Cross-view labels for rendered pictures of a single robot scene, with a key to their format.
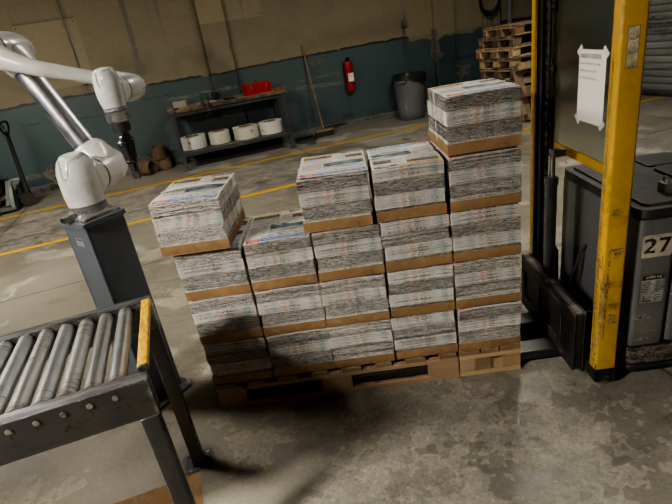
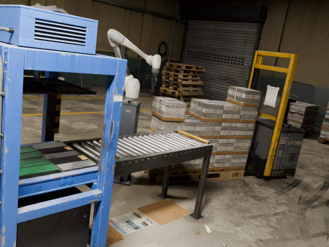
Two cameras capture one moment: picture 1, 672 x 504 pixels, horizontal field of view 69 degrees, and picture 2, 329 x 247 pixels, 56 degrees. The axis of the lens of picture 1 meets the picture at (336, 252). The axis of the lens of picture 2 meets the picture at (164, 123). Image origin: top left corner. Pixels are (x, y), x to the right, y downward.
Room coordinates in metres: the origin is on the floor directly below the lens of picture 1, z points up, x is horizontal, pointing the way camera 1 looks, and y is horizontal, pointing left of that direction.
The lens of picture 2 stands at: (-1.19, 2.55, 1.63)
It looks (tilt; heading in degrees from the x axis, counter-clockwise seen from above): 13 degrees down; 329
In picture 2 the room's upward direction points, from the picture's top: 9 degrees clockwise
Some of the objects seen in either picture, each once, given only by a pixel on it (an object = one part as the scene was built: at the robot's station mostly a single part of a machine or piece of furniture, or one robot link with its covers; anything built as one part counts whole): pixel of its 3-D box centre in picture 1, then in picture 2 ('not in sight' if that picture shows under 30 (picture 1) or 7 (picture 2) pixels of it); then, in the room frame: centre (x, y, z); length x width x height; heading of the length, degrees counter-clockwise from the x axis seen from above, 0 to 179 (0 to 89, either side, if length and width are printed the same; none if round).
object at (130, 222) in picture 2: not in sight; (131, 222); (1.19, 1.31, 0.00); 0.37 x 0.28 x 0.01; 105
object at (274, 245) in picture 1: (325, 299); (191, 147); (2.08, 0.09, 0.42); 1.17 x 0.39 x 0.83; 87
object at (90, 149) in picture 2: not in sight; (95, 153); (1.06, 1.78, 0.77); 0.47 x 0.05 x 0.05; 15
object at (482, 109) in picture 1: (474, 233); (236, 132); (2.05, -0.64, 0.65); 0.39 x 0.30 x 1.29; 177
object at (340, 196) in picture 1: (335, 190); (205, 110); (2.08, -0.04, 0.95); 0.38 x 0.29 x 0.23; 176
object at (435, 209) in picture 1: (405, 198); (222, 117); (2.06, -0.34, 0.86); 0.38 x 0.29 x 0.04; 176
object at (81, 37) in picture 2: not in sight; (39, 29); (0.93, 2.26, 1.65); 0.60 x 0.45 x 0.20; 15
